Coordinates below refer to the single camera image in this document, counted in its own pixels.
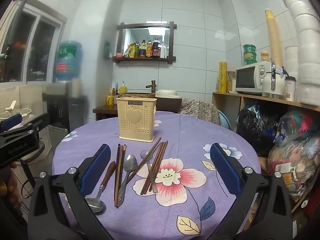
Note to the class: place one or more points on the woven basket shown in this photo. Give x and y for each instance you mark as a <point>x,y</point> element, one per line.
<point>137,95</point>

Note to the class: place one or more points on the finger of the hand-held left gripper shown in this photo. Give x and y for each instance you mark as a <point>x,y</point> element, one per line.
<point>11,121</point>

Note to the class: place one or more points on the white thermos jug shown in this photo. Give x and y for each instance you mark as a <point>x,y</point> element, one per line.
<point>271,85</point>

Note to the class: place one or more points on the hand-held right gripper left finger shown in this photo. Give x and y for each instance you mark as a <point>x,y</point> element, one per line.
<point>97,170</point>

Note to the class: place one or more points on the colourful plastic bag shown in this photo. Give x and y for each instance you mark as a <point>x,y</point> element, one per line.
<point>300,122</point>

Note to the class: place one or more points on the dark sauce bottle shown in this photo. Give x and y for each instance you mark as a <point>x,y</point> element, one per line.
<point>155,48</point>

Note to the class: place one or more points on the wooden shelf unit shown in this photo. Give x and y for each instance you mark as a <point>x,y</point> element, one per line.
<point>227,105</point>

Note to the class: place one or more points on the stack of white foam bowls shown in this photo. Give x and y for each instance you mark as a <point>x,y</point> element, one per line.
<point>307,55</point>

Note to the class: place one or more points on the white tumbler black lid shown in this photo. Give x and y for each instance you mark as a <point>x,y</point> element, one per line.
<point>290,90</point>

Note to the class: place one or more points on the yellow soap pump bottle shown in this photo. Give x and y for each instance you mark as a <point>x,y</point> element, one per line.
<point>122,88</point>

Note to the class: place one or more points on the stack of yellow paper cups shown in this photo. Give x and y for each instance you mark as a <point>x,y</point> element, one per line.
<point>273,37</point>

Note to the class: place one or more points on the black plastic bag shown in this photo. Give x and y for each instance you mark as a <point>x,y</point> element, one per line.
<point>255,127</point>

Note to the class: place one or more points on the wooden framed mirror shelf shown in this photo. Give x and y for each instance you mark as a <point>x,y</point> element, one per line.
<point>172,42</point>

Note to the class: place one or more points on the yellow cup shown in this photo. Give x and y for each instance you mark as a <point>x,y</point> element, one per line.
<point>110,100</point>

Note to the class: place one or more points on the beige plastic utensil holder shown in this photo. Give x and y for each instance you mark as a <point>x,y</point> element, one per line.
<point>136,127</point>

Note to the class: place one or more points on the purple floral tablecloth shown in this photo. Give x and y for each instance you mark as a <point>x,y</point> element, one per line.
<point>190,135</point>

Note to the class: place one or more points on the bronze faucet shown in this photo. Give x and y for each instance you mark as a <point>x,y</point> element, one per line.
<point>152,85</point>

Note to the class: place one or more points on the grey water dispenser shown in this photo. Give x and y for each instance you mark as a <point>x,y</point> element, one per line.
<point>62,105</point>

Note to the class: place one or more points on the yellow green packet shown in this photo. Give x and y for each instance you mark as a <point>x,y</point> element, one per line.
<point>132,50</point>

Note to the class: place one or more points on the slim plain metal spoon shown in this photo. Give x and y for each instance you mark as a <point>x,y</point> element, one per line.
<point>145,154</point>

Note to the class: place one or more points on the sliding glass window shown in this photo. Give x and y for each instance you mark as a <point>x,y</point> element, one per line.
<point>45,50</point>

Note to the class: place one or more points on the white microwave oven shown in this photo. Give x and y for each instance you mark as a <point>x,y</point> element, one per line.
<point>247,78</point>

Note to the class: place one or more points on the yellow wrapped roll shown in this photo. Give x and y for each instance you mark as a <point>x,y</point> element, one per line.
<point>222,77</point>

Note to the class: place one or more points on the white sink basin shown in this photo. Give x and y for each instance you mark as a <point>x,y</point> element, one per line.
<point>166,93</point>

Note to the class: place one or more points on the white plastic bottle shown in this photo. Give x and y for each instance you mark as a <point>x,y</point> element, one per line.
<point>163,51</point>

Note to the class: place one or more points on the purple label bottle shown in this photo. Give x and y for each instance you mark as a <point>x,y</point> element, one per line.
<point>143,49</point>

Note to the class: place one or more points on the pot with glass lid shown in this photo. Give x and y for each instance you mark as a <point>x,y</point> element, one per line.
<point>22,112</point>

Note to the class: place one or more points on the paisley patterned cloth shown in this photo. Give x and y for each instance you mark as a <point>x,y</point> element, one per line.
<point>200,110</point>

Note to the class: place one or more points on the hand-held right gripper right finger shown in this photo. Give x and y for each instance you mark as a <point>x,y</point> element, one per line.
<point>225,170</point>

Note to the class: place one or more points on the dark wooden side table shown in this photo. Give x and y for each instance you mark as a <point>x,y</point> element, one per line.
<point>105,110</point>

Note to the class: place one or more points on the green noodle cup stack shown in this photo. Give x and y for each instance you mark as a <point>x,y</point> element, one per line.
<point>249,53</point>

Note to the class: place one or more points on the glass jar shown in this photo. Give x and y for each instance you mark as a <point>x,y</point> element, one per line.
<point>231,81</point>

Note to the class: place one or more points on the amber sauce bottle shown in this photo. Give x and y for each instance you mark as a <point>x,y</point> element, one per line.
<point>149,48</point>

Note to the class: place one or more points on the blue water jug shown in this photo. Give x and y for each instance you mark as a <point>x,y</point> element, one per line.
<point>68,60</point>

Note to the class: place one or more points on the light blue basin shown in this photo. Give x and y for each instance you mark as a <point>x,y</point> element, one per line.
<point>225,121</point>

